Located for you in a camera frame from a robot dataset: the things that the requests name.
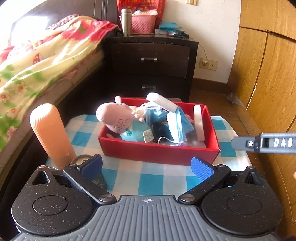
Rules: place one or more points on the dark wooden nightstand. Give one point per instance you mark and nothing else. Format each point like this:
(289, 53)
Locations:
(139, 64)

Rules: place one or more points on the blue white checkered cloth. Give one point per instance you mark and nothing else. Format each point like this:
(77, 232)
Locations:
(127, 177)

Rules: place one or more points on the pink plastic basket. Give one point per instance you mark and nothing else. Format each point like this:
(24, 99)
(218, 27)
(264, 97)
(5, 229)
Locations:
(143, 24)

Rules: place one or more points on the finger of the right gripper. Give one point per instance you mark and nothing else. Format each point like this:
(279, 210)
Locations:
(88, 178)

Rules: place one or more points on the pink pig plush toy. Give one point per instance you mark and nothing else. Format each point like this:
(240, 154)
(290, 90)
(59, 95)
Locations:
(117, 116)

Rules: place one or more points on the stainless steel thermos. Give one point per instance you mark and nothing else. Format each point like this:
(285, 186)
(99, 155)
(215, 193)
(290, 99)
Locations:
(126, 21)

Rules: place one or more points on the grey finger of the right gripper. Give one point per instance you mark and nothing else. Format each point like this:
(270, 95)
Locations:
(266, 143)

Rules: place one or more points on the dark wooden headboard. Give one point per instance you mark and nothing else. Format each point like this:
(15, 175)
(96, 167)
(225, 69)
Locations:
(48, 13)

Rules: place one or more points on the yellow wooden wardrobe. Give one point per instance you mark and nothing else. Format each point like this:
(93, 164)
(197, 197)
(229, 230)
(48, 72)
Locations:
(263, 70)

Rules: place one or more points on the red storage box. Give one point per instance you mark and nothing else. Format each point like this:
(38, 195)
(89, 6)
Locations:
(173, 155)

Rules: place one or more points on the blue face mask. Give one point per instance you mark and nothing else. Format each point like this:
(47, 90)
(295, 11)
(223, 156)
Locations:
(160, 126)

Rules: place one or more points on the blue paper items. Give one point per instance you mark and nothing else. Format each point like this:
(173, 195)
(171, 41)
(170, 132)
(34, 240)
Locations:
(173, 29)

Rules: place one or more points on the metal keyring tin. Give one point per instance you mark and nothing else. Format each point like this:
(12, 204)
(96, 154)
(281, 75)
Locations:
(80, 159)

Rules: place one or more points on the floral bed quilt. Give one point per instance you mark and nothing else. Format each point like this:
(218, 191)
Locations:
(29, 68)

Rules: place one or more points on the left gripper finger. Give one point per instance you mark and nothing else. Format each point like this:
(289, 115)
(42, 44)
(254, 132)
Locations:
(210, 177)

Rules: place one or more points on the wall power socket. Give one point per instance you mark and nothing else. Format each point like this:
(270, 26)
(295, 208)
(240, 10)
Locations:
(208, 64)

